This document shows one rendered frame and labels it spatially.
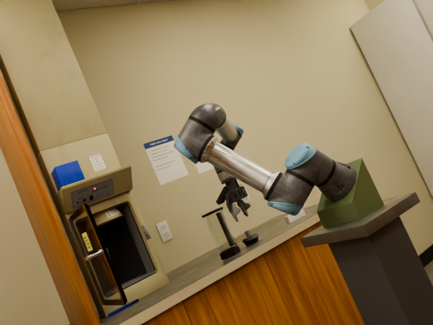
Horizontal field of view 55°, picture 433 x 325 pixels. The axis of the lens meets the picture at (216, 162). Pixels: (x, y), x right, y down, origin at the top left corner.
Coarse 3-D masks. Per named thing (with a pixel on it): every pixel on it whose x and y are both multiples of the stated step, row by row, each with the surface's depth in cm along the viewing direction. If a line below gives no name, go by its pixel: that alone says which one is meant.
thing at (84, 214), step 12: (84, 204) 154; (72, 216) 172; (84, 216) 157; (84, 228) 163; (96, 228) 153; (96, 240) 154; (84, 252) 174; (96, 252) 160; (96, 264) 165; (108, 264) 151; (96, 276) 171; (108, 276) 156; (108, 288) 161; (120, 288) 151; (108, 300) 167; (120, 300) 153
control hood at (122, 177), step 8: (120, 168) 186; (128, 168) 188; (96, 176) 179; (104, 176) 182; (112, 176) 184; (120, 176) 187; (128, 176) 190; (72, 184) 173; (80, 184) 175; (88, 184) 178; (120, 184) 189; (128, 184) 192; (64, 192) 172; (120, 192) 191; (64, 200) 174; (64, 208) 177; (72, 208) 178
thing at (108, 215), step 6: (108, 210) 192; (114, 210) 194; (96, 216) 190; (102, 216) 190; (108, 216) 190; (114, 216) 191; (120, 216) 202; (96, 222) 189; (102, 222) 188; (108, 222) 205
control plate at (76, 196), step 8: (96, 184) 181; (112, 184) 186; (72, 192) 175; (80, 192) 177; (88, 192) 180; (96, 192) 182; (104, 192) 185; (112, 192) 188; (72, 200) 176; (80, 200) 179; (88, 200) 182; (96, 200) 184
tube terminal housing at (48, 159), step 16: (64, 144) 188; (80, 144) 192; (96, 144) 195; (48, 160) 183; (64, 160) 186; (80, 160) 190; (112, 160) 197; (48, 176) 183; (128, 192) 196; (96, 208) 187; (64, 224) 186; (144, 240) 196; (80, 256) 180; (160, 272) 193; (128, 288) 183; (144, 288) 187; (96, 304) 184
